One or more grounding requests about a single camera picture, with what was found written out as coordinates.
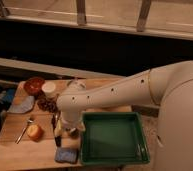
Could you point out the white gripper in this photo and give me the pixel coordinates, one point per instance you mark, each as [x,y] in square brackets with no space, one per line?
[61,130]

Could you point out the blue sponge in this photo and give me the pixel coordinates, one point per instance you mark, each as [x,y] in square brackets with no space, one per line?
[66,155]

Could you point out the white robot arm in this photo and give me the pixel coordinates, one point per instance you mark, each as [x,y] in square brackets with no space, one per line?
[169,88]

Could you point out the white paper cup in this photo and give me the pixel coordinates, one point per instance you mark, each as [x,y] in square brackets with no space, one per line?
[49,89]

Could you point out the bunch of dark grapes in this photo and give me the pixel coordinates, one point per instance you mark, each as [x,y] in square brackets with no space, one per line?
[47,105]

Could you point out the orange apple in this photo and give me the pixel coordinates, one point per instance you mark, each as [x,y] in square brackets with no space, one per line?
[34,132]

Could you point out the grey plate with carrot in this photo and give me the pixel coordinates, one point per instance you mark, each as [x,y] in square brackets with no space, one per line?
[73,81]

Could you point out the green plastic tray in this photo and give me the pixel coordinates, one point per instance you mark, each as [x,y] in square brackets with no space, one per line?
[113,138]

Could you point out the wooden cutting board table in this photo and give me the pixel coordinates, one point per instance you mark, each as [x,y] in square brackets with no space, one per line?
[30,155]

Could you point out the red bowl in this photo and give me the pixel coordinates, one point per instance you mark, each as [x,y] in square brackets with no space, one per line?
[33,85]

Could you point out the black handled knife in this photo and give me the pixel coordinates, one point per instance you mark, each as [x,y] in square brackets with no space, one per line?
[53,121]

